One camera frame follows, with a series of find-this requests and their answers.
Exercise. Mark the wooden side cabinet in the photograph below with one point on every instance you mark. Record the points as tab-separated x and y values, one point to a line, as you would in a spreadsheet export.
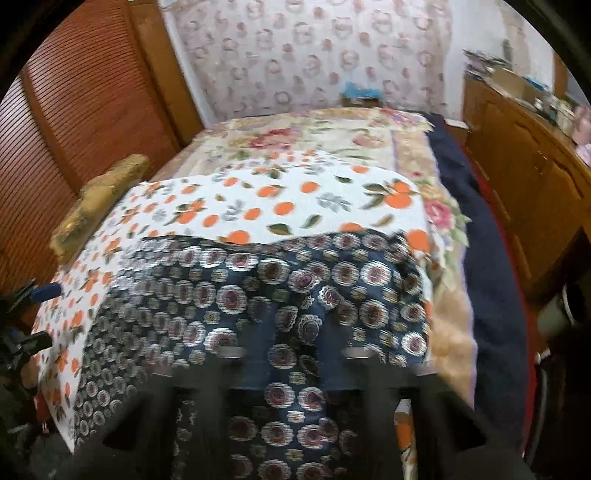
521	170

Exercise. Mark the stack of papers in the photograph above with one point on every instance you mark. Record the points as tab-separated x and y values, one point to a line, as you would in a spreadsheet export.
485	62

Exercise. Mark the pink object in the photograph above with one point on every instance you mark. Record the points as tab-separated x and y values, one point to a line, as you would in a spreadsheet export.
584	138

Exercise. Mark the wooden louvered wardrobe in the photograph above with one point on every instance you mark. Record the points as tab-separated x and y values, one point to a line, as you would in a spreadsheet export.
92	106

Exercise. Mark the white orange print sheet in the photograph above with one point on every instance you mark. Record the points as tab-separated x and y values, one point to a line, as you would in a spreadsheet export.
277	203

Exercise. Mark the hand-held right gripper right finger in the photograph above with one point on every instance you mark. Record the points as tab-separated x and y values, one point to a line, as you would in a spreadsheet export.
383	406

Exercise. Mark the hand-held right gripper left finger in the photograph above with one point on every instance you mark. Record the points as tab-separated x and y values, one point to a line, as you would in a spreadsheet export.
210	406

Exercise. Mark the floral blanket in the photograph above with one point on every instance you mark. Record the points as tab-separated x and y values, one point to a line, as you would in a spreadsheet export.
295	134

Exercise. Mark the navy blanket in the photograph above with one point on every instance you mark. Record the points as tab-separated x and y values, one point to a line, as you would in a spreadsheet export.
489	277

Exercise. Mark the yellow-brown pillow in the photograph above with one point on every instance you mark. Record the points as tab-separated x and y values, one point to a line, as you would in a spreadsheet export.
101	198

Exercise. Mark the navy medallion print garment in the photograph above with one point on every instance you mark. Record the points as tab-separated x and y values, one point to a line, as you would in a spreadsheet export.
277	286

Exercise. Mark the pink floral wall cloth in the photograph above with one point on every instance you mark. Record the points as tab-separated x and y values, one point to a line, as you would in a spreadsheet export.
314	50

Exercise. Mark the grey round object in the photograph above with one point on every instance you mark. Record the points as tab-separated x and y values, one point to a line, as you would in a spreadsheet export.
556	307

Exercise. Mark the blue cloth bundle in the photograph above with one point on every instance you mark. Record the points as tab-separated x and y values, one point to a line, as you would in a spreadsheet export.
362	91

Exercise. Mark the cardboard box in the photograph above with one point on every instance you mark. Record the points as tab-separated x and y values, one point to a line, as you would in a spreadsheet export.
510	83

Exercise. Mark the group of small containers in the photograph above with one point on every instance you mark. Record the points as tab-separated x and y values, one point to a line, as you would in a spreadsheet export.
554	113

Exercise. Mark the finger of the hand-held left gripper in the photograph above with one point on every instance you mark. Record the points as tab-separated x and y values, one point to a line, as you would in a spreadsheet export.
46	291

